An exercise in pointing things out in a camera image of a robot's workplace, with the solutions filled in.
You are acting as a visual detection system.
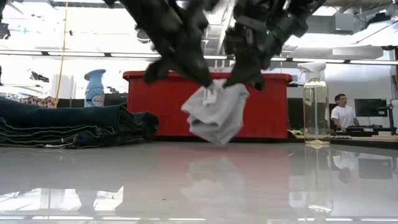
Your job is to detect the dark wide partition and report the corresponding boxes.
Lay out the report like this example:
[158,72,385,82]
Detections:
[287,98,305,131]

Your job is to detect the light wooden desk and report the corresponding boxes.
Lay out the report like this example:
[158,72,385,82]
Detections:
[289,134,398,150]

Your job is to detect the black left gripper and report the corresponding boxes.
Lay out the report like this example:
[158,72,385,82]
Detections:
[136,12,216,88]

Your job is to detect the dark round ceiling lamp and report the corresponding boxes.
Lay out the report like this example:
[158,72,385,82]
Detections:
[136,29,150,45]

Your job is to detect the grey garment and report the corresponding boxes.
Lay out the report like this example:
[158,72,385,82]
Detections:
[180,79,250,146]

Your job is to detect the white cylindrical container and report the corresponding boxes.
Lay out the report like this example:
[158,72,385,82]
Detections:
[50,73,77,100]

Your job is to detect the dark blue denim jeans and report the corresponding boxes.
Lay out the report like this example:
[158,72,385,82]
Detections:
[0,96,160,149]

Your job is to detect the person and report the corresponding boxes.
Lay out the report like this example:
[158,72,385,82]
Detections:
[330,93,361,132]

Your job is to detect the black hanging ceiling fixture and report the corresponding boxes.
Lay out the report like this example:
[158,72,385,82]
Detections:
[0,23,11,40]

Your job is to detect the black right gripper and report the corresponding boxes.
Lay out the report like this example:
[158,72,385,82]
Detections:
[223,17,282,91]

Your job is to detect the clear spray bottle white trigger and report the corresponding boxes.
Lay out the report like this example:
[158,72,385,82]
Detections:
[297,62,331,149]

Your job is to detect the black cabinet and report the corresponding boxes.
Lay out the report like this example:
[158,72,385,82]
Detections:
[103,92,129,108]

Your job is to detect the long ceiling light bar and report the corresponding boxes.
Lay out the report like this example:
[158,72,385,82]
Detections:
[0,49,398,66]

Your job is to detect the blue Febreze spray bottle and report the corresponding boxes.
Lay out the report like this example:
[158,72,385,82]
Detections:
[83,68,106,108]

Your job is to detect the floral patterned cloth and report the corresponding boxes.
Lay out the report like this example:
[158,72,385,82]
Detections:
[20,95,57,109]

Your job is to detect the black wall monitor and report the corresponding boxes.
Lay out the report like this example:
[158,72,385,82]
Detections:
[353,98,388,118]

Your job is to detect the red plastic laundry bin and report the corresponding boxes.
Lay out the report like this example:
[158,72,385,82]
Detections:
[123,70,294,140]

